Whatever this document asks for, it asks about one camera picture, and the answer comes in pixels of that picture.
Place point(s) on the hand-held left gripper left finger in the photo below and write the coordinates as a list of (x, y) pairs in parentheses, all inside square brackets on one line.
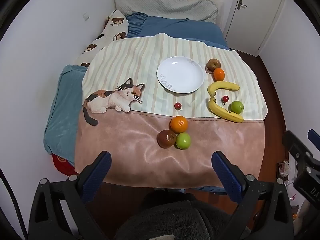
[(100, 170)]

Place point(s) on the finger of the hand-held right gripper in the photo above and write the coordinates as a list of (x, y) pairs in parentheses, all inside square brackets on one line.
[(313, 136), (291, 140)]

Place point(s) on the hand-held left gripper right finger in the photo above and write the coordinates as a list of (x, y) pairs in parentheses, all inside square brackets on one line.
[(225, 172)]

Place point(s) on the green apple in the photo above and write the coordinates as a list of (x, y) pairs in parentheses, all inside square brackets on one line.
[(236, 107), (183, 141)]

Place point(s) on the orange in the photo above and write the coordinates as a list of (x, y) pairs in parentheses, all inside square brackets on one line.
[(219, 74), (179, 124)]

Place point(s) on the red brown apple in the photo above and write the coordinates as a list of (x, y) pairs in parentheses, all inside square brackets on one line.
[(213, 63), (166, 138)]

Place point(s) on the cherry tomato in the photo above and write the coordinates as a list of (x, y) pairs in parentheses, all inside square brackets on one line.
[(225, 99), (178, 105)]

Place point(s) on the white plate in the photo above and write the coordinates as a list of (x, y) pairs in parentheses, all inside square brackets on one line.
[(180, 75)]

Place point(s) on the clear plastic bag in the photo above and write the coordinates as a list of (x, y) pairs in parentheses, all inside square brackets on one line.
[(283, 168)]

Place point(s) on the striped cat print blanket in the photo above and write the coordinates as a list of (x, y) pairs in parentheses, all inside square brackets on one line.
[(125, 142)]

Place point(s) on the red printed cloth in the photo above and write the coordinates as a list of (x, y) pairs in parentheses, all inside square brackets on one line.
[(61, 163)]

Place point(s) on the teal cushion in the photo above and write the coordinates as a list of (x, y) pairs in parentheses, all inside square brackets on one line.
[(62, 105)]

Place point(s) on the white door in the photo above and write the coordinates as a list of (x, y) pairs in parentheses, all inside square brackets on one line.
[(255, 17)]

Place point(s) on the bear print pillow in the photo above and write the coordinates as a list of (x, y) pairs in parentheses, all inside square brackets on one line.
[(112, 30)]

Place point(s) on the blue duvet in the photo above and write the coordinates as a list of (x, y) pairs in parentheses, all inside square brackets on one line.
[(175, 27)]

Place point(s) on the grey quilted pillow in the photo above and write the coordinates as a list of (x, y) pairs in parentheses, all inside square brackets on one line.
[(162, 5)]

